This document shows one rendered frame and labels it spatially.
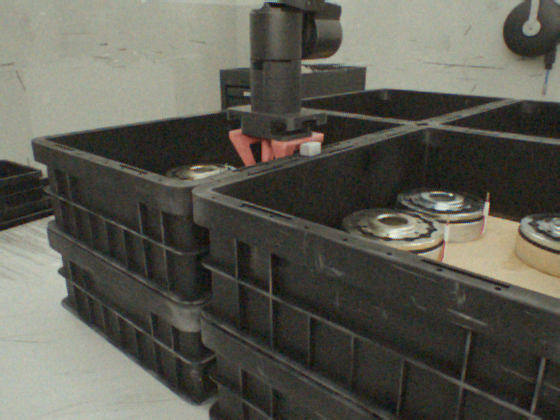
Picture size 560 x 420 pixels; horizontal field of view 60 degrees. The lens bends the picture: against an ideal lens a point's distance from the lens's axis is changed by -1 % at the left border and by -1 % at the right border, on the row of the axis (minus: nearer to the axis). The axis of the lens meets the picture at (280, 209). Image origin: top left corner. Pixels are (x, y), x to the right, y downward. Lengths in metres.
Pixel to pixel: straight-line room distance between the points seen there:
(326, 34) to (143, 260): 0.32
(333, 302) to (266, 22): 0.32
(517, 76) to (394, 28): 0.99
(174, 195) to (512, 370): 0.26
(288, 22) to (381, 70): 3.62
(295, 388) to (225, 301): 0.09
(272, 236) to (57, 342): 0.39
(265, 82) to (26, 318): 0.43
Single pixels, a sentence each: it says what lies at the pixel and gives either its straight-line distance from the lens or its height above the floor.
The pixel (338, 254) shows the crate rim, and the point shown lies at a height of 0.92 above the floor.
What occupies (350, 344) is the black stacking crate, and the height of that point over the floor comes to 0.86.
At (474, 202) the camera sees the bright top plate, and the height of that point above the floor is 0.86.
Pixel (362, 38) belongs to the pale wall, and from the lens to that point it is 4.21.
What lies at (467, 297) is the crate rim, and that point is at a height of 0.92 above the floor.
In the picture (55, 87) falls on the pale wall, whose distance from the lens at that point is 3.76.
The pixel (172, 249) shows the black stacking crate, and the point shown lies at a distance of 0.42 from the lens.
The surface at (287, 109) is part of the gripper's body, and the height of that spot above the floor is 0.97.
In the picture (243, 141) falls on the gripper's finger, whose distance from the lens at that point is 0.57.
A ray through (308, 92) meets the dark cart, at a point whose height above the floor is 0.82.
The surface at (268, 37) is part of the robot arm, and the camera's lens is 0.53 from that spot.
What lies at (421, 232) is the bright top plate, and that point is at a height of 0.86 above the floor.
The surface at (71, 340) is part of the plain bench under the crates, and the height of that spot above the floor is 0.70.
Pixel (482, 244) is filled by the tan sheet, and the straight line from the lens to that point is 0.57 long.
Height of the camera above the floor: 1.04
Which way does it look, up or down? 20 degrees down
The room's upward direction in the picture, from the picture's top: straight up
